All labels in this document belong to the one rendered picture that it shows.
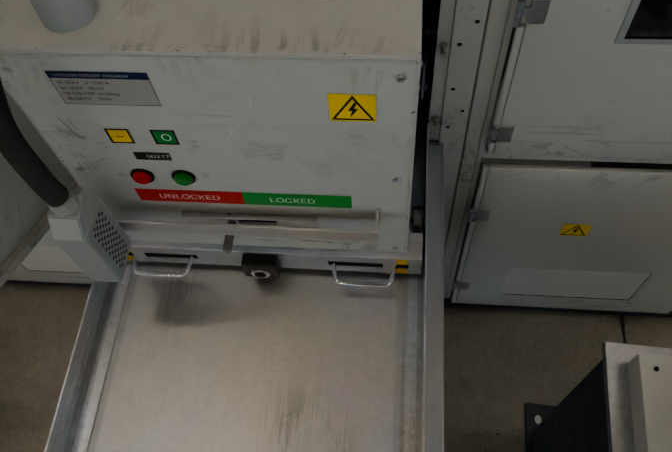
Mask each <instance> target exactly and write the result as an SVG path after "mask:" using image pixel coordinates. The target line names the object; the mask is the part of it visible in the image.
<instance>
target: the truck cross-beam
mask: <svg viewBox="0 0 672 452"><path fill-rule="evenodd" d="M223 245H224V244H202V243H180V242H157V241H134V240H131V248H141V249H142V251H143V252H144V254H145V255H146V256H147V258H148V259H149V260H150V262H170V263H188V261H189V258H190V255H192V256H194V261H193V264H213V265H234V266H242V265H241V261H242V255H243V254H265V255H277V256H278V259H279V263H280V266H281V268H297V269H318V270H332V262H336V263H337V264H336V269H337V270H339V271H361V272H382V273H383V259H391V260H394V259H396V260H407V265H397V264H396V268H397V269H407V273H406V274H420V273H421V266H422V245H423V234H422V233H409V234H408V247H407V253H406V252H382V251H360V250H337V249H315V248H292V247H270V246H247V245H233V247H232V252H230V253H225V252H224V251H223Z"/></svg>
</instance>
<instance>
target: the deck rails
mask: <svg viewBox="0 0 672 452"><path fill-rule="evenodd" d="M428 133H429V123H427V128H426V138H425V143H415V152H414V166H413V179H412V193H411V206H410V217H412V215H413V207H414V206H421V207H423V216H425V225H424V226H423V233H422V234H423V245H422V247H423V248H424V260H423V261H422V266H421V273H420V274H405V276H404V310H403V344H402V377H401V411H400V445H399V452H426V392H427V299H428V207H429V143H428ZM132 272H133V271H132V261H128V260H127V263H126V266H125V270H124V274H123V278H122V280H121V282H104V281H93V280H92V284H91V287H90V291H89V294H88V298H87V301H86V305H85V308H84V312H83V316H82V319H81V323H80V326H79V330H78V333H77V337H76V340H75V344H74V347H73V351H72V354H71V358H70V362H69V365H68V369H67V372H66V376H65V379H64V383H63V386H62V390H61V393H60V397H59V400H58V404H57V408H56V411H55V415H54V418H53V422H52V425H51V429H50V432H49V436H48V439H47V443H46V447H45V450H44V452H87V451H88V447H89V443H90V439H91V435H92V431H93V427H94V423H95V419H96V415H97V411H98V407H99V403H100V399H101V395H102V391H103V387H104V383H105V379H106V375H107V371H108V367H109V363H110V359H111V355H112V351H113V347H114V343H115V339H116V335H117V331H118V327H119V323H120V319H121V315H122V311H123V308H124V304H125V300H126V296H127V292H128V288H129V284H130V280H131V276H132Z"/></svg>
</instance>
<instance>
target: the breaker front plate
mask: <svg viewBox="0 0 672 452"><path fill-rule="evenodd" d="M45 71H80V72H129V73H147V76H148V78H149V80H150V82H151V84H152V86H153V89H154V91H155V93H156V95H157V97H158V99H159V102H160V104H161V106H133V105H94V104H66V103H65V102H64V100H63V99H62V97H61V96H60V94H59V93H58V91H57V90H56V88H55V87H54V85H53V84H52V82H51V80H50V79H49V77H48V76H47V74H46V73H45ZM417 73H418V60H374V59H319V58H263V57H207V56H151V55H96V54H40V53H0V77H1V81H2V82H3V84H4V85H5V86H6V88H7V89H8V90H9V92H10V93H11V94H12V96H13V97H14V98H15V100H16V101H17V102H18V104H19V105H20V106H21V108H22V109H23V110H24V111H25V113H26V114H27V115H28V117H29V118H30V119H31V121H32V122H33V123H34V125H35V126H36V127H37V129H38V130H39V131H40V133H41V134H42V135H43V137H44V138H45V139H46V141H47V142H48V143H49V145H50V146H51V147H52V149H53V150H54V151H55V153H56V154H57V155H58V157H59V158H60V159H61V161H62V162H63V163H64V164H65V166H66V167H67V168H68V170H69V171H70V172H71V174H72V175H73V176H74V178H75V179H76V180H77V182H78V183H79V184H80V186H81V187H82V188H83V190H84V191H85V192H86V194H87V195H96V196H98V197H99V198H100V199H101V200H102V202H103V203H104V204H105V206H106V207H107V209H108V210H109V211H110V213H111V214H112V215H113V217H114V218H115V219H116V220H140V221H164V222H188V223H212V224H226V223H225V220H226V219H236V220H260V221H277V223H273V222H248V221H239V224H238V225H261V226H285V227H309V228H333V229H357V230H375V218H376V209H379V236H378V242H375V241H351V240H328V239H305V238H282V237H258V236H235V235H234V241H233V245H247V246H270V247H292V248H315V249H337V250H360V251H382V252H405V250H406V235H407V220H408V205H409V191H410V176H411V161H412V147H413V132H414V117H415V102H416V88H417ZM328 94H347V95H376V121H377V122H359V121H331V120H330V111H329V102H328ZM103 128H106V129H128V131H129V132H130V134H131V136H132V138H133V140H134V141H135V143H136V144H133V143H112V142H111V140H110V138H109V137H108V135H107V134H106V132H105V130H104V129H103ZM149 130H174V133H175V135H176V137H177V139H178V141H179V143H180V145H165V144H156V142H155V141H154V139H153V137H152V135H151V133H150V131H149ZM133 152H150V153H169V154H170V157H171V159H172V161H171V160H141V159H136V157H135V155H134V154H133ZM138 168H140V169H145V170H148V171H150V172H152V173H153V174H154V176H155V179H154V181H153V182H151V183H148V184H139V183H137V182H135V181H134V180H133V178H132V177H131V176H130V172H131V170H133V169H138ZM176 170H185V171H189V172H191V173H193V174H194V175H195V176H196V181H195V182H194V183H193V184H190V185H188V186H182V185H179V184H177V183H176V182H175V181H174V180H173V179H172V177H171V176H172V172H173V171H176ZM134 188H138V189H165V190H192V191H219V192H247V193H274V194H301V195H328V196H351V200H352V208H328V207H303V206H277V205H251V204H225V203H199V202H173V201H147V200H141V198H140V197H139V195H138V194H137V192H136V190H135V189H134ZM228 213H230V214H231V215H228ZM124 232H125V233H126V235H127V236H128V237H129V239H130V240H134V241H157V242H180V243H202V244H224V239H225V235H212V234H189V233H166V232H142V231H124Z"/></svg>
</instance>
